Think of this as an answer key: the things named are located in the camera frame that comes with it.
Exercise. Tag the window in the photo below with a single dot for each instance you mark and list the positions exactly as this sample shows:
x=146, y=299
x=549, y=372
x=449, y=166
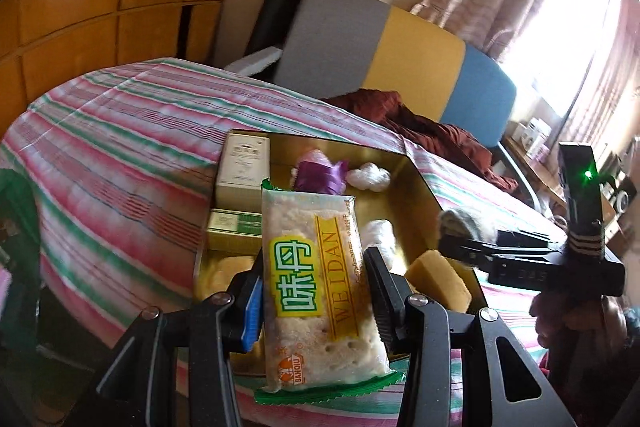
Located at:
x=560, y=32

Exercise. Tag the green yellow cracker packet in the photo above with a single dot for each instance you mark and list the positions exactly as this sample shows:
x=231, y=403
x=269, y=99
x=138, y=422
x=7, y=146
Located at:
x=320, y=287

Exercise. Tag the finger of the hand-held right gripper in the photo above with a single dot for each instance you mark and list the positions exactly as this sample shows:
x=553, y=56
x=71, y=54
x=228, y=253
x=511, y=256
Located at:
x=465, y=252
x=530, y=236

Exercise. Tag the gold tin box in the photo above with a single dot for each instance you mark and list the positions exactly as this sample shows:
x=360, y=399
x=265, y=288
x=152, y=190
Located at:
x=400, y=187

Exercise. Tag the wooden side desk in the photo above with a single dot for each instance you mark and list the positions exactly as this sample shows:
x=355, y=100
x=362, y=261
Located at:
x=540, y=177

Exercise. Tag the white carton on desk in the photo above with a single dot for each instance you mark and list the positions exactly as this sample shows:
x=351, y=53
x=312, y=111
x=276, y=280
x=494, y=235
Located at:
x=534, y=132

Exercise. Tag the purple snack packet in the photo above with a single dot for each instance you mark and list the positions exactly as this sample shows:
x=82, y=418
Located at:
x=320, y=177

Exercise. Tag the black rolled mat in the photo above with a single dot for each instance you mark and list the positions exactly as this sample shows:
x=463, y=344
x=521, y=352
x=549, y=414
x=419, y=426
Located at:
x=282, y=2

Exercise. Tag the pink striped curtain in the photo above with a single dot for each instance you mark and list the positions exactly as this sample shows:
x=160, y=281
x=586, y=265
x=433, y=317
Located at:
x=605, y=72

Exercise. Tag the yellow sponge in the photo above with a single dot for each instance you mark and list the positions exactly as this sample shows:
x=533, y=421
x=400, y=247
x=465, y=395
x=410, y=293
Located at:
x=440, y=279

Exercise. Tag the white cotton ball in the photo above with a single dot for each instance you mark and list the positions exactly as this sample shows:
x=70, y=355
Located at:
x=370, y=177
x=382, y=239

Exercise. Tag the pink bottle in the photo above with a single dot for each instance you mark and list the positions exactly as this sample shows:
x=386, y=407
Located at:
x=314, y=157

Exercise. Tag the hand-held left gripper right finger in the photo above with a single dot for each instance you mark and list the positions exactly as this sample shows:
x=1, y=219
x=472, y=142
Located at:
x=385, y=302

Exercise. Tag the person's right hand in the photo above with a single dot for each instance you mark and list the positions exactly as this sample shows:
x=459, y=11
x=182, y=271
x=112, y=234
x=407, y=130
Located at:
x=550, y=322

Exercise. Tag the cream carton box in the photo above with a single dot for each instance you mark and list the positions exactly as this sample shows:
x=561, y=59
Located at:
x=242, y=167

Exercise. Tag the small purple box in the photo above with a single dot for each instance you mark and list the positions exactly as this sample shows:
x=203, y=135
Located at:
x=541, y=151

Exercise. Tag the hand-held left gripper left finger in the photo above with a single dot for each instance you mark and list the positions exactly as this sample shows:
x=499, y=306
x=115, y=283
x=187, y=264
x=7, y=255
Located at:
x=252, y=312

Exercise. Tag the green bag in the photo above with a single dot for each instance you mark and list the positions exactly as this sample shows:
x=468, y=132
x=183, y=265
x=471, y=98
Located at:
x=20, y=247

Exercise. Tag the maroon cloth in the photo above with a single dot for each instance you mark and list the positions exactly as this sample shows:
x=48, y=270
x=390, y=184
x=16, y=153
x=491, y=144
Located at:
x=425, y=132

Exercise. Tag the small green gold box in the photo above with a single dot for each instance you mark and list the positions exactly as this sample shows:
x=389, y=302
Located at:
x=232, y=232

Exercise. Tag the grey yellow blue chair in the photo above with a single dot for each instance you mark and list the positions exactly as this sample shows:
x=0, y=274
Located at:
x=400, y=52

